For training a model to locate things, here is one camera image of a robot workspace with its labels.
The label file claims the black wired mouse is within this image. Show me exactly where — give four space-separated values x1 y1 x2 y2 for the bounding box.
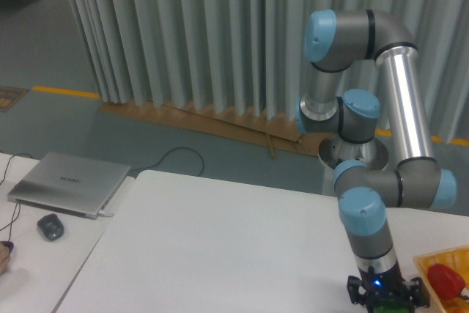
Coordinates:
1 241 15 254

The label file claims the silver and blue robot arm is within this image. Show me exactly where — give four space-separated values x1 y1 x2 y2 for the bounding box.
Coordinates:
296 10 457 312

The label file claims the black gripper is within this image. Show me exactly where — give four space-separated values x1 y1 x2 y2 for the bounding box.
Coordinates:
347 264 430 309

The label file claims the pale green pleated curtain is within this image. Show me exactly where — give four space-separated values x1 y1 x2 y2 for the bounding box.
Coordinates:
70 0 468 141

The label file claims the red bell pepper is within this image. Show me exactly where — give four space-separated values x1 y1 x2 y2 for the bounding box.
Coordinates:
427 263 468 301

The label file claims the orange fruit in basket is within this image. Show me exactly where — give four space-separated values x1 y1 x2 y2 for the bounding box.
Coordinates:
448 304 469 313

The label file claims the yellow floor marking tape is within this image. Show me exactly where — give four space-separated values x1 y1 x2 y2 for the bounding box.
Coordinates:
32 86 100 100

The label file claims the black laptop power cable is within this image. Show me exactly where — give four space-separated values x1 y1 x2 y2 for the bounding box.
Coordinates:
126 147 205 181

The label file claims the green bell pepper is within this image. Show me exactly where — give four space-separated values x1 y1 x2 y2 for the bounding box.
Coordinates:
372 300 411 313

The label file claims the person's hand on mouse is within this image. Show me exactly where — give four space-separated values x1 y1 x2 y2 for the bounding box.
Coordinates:
0 244 11 274

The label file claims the grey wireless mouse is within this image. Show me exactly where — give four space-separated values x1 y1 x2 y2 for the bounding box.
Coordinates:
37 213 64 241

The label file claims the orange woven basket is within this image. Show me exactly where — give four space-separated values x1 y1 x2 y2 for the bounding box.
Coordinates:
413 246 468 312

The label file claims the silver Huawei laptop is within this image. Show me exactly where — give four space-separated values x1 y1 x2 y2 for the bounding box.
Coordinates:
7 152 130 219

